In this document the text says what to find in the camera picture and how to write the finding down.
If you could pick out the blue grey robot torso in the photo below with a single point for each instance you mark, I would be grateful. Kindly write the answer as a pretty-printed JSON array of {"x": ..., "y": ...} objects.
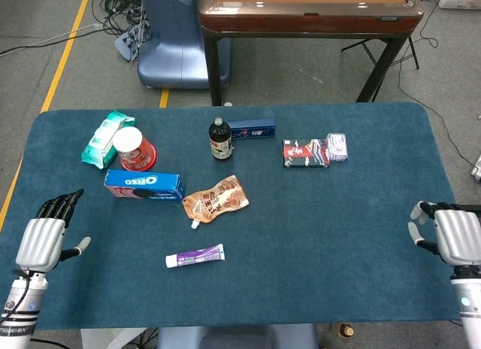
[{"x": 240, "y": 337}]

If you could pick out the white grey gadget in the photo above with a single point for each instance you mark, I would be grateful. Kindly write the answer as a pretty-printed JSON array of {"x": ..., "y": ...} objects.
[{"x": 476, "y": 172}]

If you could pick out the purple white toothpaste tube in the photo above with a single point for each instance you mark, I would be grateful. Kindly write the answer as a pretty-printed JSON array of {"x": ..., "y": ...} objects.
[{"x": 199, "y": 255}]

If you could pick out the blue Oreo cookie box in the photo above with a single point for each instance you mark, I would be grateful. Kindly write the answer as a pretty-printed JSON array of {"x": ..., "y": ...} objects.
[{"x": 143, "y": 181}]

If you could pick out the red instant noodle cup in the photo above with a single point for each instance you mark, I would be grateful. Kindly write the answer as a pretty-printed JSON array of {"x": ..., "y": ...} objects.
[{"x": 133, "y": 149}]

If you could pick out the small brown bottle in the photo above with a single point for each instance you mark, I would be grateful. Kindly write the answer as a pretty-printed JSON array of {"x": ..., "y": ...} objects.
[{"x": 346, "y": 330}]

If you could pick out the blue felt table cover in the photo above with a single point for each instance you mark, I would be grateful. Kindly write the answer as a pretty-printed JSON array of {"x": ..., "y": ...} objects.
[{"x": 300, "y": 251}]

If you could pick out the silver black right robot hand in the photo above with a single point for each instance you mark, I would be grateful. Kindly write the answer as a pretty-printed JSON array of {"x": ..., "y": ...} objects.
[{"x": 458, "y": 236}]

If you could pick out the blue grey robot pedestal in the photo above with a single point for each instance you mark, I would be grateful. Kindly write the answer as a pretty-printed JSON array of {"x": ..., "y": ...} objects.
[{"x": 169, "y": 55}]

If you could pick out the black red flat box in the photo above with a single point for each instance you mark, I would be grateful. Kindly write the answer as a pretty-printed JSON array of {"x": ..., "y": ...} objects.
[{"x": 304, "y": 153}]

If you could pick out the long dark blue box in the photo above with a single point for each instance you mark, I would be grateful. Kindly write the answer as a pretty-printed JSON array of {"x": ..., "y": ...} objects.
[{"x": 255, "y": 130}]

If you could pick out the brown tea bottle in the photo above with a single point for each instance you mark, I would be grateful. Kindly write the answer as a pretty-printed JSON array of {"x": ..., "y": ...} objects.
[{"x": 220, "y": 142}]

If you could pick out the green wet wipes pack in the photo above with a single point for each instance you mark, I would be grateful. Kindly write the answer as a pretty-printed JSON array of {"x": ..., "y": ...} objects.
[{"x": 99, "y": 142}]

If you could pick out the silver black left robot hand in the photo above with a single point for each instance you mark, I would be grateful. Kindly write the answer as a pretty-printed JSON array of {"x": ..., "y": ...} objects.
[{"x": 41, "y": 243}]

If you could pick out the brown mahjong table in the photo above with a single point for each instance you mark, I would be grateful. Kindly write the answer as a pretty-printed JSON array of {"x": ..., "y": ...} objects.
[{"x": 308, "y": 20}]

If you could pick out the grey power strip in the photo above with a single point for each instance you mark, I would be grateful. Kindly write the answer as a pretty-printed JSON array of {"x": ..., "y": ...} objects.
[{"x": 129, "y": 44}]

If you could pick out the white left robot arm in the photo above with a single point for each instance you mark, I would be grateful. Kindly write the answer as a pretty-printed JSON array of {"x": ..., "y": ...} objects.
[{"x": 20, "y": 307}]

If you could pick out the black flat device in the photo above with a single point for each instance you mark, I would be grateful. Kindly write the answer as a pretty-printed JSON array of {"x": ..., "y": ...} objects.
[{"x": 473, "y": 208}]

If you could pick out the orange spout pouch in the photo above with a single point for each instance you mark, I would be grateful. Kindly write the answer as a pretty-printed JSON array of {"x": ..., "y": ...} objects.
[{"x": 216, "y": 202}]

